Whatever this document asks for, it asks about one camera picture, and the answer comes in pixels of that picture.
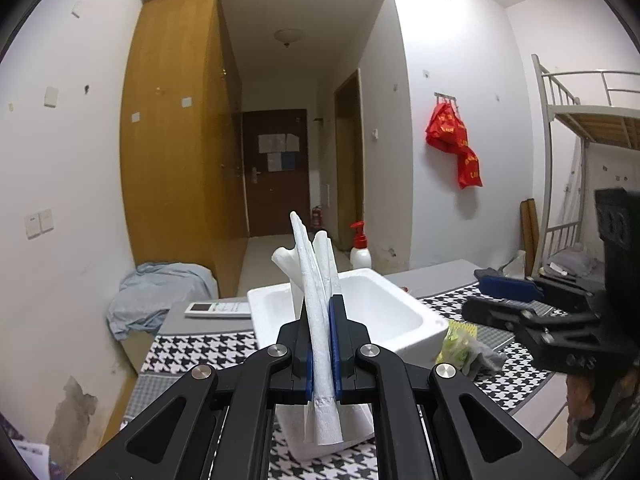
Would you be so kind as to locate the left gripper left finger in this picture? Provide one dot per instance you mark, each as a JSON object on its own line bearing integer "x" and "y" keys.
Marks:
{"x": 210, "y": 424}

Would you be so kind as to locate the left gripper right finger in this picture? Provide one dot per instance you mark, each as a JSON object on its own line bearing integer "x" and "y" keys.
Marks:
{"x": 431, "y": 423}

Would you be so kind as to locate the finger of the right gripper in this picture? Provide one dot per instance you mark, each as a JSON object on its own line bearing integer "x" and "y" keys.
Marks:
{"x": 495, "y": 313}
{"x": 564, "y": 295}

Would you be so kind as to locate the grey sock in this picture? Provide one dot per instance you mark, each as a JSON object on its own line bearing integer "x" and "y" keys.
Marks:
{"x": 481, "y": 360}

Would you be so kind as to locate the green white plastic bag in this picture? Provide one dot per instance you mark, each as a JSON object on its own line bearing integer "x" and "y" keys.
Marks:
{"x": 457, "y": 344}

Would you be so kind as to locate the person's right hand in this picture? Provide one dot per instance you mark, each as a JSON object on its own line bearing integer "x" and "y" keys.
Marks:
{"x": 582, "y": 407}

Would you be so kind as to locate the houndstooth table cloth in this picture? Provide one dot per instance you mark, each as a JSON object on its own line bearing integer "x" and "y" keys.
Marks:
{"x": 427, "y": 424}

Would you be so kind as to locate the white styrofoam box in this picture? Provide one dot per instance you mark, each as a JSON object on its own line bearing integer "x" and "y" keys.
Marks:
{"x": 394, "y": 321}

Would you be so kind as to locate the white remote control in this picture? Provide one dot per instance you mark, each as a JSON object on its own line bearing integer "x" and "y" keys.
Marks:
{"x": 226, "y": 310}

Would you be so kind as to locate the white pump lotion bottle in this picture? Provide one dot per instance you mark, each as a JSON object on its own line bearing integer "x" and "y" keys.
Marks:
{"x": 360, "y": 256}

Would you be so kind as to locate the crumpled grey blue cloth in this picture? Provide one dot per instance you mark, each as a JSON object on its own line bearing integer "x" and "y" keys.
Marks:
{"x": 147, "y": 294}

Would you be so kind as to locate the red hanging bag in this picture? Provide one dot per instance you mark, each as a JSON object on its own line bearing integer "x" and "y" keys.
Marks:
{"x": 447, "y": 133}

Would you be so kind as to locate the side wooden door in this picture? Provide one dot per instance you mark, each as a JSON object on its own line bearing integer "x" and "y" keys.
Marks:
{"x": 349, "y": 158}

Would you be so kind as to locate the white paper sheets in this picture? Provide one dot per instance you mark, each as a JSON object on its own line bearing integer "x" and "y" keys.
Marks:
{"x": 36, "y": 456}

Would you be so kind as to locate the red fire extinguisher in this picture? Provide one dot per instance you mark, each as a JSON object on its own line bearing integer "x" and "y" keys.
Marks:
{"x": 316, "y": 217}

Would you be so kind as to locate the metal bunk bed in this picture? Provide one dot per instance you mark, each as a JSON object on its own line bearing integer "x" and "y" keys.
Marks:
{"x": 589, "y": 132}

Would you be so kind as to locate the wooden wardrobe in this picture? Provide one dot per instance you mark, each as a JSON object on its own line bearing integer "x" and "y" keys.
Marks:
{"x": 180, "y": 141}

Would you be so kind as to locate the dark brown entrance door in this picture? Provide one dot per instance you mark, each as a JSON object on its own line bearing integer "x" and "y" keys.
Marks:
{"x": 276, "y": 166}

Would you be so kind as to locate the ceiling lamp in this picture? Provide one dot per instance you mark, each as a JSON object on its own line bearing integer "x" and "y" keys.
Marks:
{"x": 288, "y": 36}

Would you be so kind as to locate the wall socket pair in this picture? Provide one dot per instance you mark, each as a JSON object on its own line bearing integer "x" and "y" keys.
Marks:
{"x": 39, "y": 223}

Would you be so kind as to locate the white wall switch plate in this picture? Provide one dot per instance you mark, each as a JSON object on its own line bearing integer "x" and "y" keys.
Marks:
{"x": 50, "y": 97}

